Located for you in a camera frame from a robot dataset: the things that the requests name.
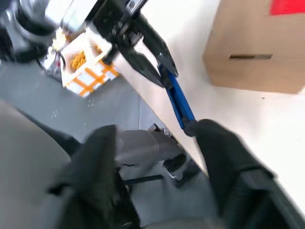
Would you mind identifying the white box with orange tape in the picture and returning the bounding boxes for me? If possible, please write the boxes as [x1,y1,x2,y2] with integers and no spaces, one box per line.
[61,32,120,98]

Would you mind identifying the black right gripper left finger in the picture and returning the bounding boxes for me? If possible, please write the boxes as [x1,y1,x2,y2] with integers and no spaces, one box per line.
[49,124,142,229]

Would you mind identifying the brown cardboard box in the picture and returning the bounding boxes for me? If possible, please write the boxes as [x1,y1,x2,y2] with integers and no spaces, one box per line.
[202,0,305,95]

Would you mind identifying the blue pen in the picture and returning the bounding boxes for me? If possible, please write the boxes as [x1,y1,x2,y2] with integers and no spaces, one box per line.
[158,64,198,131]

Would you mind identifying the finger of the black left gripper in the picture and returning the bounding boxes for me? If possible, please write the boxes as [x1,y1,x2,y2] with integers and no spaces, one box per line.
[118,44,165,88]
[129,13,180,78]

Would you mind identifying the silver robot torso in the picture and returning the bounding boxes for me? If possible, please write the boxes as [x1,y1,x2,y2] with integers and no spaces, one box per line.
[0,99,72,229]

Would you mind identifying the red tape strip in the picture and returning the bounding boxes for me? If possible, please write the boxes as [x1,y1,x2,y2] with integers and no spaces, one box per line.
[269,0,305,16]

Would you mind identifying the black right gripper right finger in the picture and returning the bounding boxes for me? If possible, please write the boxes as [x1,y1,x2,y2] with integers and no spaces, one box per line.
[185,118,305,229]

